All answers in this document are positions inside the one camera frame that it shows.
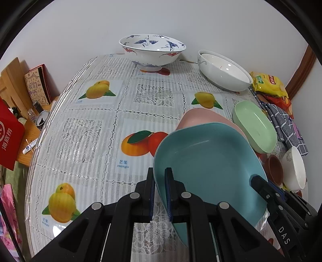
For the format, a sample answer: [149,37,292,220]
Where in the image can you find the brown small bowl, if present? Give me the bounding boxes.
[264,154,284,186]

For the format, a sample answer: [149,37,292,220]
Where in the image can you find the white floral bowl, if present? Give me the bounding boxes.
[282,146,306,191]

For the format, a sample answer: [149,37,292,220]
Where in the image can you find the green square plate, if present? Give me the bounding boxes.
[232,100,277,154]

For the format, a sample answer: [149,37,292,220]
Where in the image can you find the blue square plate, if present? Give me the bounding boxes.
[153,122,269,248]

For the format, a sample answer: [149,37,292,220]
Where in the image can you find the pink square plate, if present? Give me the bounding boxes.
[175,108,250,145]

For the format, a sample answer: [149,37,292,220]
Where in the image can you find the grey checked cloth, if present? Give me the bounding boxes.
[249,87,308,157]

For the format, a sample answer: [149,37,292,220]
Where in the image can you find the orange chips bag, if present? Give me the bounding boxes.
[262,93,294,119]

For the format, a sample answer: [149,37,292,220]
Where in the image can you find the fruit print tablecloth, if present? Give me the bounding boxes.
[25,54,255,255]

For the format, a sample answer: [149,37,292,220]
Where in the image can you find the pink fabric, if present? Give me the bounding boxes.
[1,184,22,261]

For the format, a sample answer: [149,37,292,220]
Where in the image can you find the yellow chips bag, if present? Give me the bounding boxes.
[249,72,288,98]

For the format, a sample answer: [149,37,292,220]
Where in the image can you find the small white tube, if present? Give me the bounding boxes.
[22,139,38,154]

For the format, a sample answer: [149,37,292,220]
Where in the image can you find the large white bowl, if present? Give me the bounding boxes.
[198,50,253,92]

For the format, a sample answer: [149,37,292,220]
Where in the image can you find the red paper bag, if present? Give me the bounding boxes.
[0,99,25,171]

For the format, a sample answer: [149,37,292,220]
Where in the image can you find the patterned brown box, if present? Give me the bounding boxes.
[24,64,52,106]

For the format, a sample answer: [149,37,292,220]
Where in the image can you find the blue bird porcelain bowl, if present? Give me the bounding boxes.
[119,33,186,72]

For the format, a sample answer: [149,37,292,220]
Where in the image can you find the brown door frame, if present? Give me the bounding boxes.
[285,45,317,100]

